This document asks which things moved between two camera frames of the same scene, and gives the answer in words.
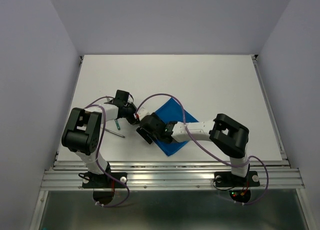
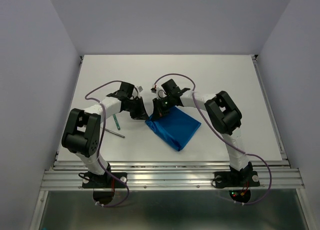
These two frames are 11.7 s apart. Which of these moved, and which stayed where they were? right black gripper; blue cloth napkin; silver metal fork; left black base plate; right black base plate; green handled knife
Moved: blue cloth napkin; right black gripper
Stayed: right black base plate; green handled knife; silver metal fork; left black base plate
